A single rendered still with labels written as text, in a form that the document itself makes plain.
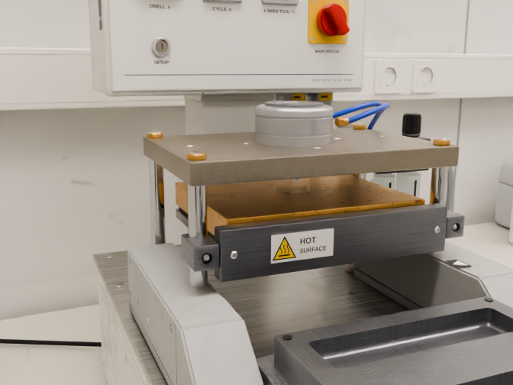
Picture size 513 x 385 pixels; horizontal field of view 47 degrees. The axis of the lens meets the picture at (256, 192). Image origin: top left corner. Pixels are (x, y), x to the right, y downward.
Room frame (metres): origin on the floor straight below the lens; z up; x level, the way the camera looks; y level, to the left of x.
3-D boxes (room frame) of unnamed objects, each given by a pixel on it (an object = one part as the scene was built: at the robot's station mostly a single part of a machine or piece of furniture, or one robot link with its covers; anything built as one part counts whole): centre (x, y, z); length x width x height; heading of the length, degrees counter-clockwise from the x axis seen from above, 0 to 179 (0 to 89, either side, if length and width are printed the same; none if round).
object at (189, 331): (0.48, 0.06, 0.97); 0.25 x 0.05 x 0.07; 23
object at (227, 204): (0.60, -0.05, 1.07); 0.22 x 0.17 x 0.10; 113
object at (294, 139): (0.64, -0.04, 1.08); 0.31 x 0.24 x 0.13; 113
